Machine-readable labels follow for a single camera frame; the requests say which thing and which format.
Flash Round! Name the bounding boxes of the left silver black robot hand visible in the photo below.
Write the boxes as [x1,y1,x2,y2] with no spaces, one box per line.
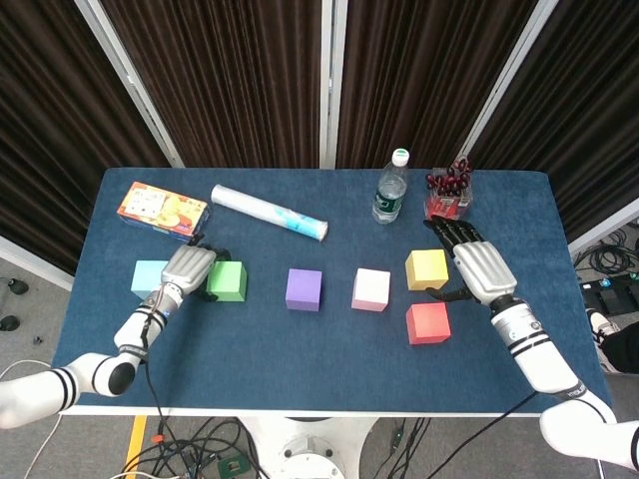
[159,234,236,304]

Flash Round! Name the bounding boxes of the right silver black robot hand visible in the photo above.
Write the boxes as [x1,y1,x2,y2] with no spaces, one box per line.
[422,215,519,305]

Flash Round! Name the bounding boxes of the green foam cube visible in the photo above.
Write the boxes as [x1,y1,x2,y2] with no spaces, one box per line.
[206,260,250,303]

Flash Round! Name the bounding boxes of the light blue foam cube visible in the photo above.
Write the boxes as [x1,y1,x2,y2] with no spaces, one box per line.
[130,259,171,300]

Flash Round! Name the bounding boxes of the yellow foam cube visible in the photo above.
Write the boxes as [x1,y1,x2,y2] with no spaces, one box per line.
[404,248,449,291]

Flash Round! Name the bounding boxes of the purple foam cube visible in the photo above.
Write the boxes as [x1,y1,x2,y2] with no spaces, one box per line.
[285,268,323,312]

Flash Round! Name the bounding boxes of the pink foam cube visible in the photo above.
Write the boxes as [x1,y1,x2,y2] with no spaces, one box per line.
[350,267,391,312]

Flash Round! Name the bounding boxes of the red foam cube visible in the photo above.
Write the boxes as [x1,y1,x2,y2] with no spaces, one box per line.
[404,301,452,346]

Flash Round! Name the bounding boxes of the blue orange snack box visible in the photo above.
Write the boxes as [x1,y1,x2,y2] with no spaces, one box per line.
[116,181,211,244]

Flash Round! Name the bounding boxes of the clear plastic box red contents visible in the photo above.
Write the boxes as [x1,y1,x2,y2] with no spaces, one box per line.
[423,167,474,224]

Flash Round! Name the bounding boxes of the white plastic wrap roll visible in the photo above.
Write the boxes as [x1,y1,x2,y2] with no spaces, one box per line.
[210,184,329,244]

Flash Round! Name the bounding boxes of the dark red grape bunch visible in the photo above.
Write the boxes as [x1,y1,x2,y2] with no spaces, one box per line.
[424,157,473,197]

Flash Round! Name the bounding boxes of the clear green-label water bottle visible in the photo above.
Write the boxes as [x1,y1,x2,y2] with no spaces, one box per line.
[370,148,411,226]

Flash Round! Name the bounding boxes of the white black sneaker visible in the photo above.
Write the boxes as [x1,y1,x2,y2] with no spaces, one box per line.
[587,307,620,345]

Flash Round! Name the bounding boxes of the blue table cloth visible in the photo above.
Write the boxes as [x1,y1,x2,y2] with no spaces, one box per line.
[52,168,613,413]

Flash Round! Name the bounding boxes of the person leg black trousers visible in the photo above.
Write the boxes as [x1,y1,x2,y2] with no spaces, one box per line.
[598,323,639,375]

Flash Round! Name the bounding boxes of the yellow floor tape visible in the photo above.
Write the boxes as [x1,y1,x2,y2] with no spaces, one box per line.
[123,415,150,468]

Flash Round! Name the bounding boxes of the dark brown pleated curtain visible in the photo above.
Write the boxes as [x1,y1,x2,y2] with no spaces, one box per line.
[0,0,171,275]
[99,0,324,170]
[468,0,639,243]
[334,0,540,170]

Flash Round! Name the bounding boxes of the green circuit board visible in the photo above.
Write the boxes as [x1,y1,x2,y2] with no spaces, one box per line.
[218,453,247,478]

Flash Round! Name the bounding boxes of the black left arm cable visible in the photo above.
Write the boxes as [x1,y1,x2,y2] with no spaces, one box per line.
[139,298,169,425]

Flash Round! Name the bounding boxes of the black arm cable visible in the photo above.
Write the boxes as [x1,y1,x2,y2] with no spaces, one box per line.
[139,298,169,425]
[438,391,538,479]

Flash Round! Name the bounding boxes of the coiled black cables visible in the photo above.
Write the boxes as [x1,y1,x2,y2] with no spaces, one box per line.
[573,223,639,280]

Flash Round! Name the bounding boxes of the white partition base rail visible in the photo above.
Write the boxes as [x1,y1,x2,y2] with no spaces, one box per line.
[568,199,639,255]
[0,234,76,291]

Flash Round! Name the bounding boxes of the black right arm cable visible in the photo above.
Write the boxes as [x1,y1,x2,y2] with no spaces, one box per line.
[438,391,538,479]

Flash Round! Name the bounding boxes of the black floor cable tangle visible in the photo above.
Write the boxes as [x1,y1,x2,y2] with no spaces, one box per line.
[122,416,264,479]

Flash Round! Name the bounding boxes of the white table frame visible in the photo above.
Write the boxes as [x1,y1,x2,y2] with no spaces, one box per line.
[58,403,548,418]

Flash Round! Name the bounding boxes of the black cables green connector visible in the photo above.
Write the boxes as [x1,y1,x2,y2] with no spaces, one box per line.
[383,416,433,479]

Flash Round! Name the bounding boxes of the white partition post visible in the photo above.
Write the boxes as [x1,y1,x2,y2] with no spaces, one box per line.
[458,0,560,161]
[74,0,185,169]
[319,0,349,170]

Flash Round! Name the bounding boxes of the white floor cable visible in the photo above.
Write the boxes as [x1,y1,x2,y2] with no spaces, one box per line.
[0,361,64,479]

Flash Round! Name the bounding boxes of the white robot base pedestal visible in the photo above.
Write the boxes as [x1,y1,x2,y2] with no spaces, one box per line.
[239,415,381,479]

